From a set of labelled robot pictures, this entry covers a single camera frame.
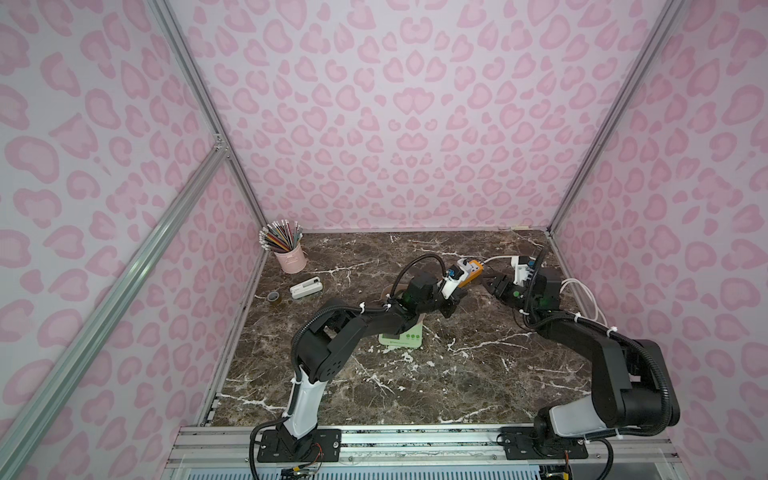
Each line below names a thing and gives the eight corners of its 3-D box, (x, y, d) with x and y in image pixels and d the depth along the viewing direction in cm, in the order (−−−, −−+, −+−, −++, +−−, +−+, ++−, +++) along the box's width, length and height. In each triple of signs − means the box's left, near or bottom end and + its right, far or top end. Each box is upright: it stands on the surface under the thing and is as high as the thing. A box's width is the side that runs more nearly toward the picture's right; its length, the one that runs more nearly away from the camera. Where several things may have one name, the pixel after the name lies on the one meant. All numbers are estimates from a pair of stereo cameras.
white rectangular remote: (293, 301, 102) (291, 296, 100) (290, 291, 105) (288, 287, 103) (324, 289, 105) (322, 285, 103) (320, 280, 108) (319, 276, 106)
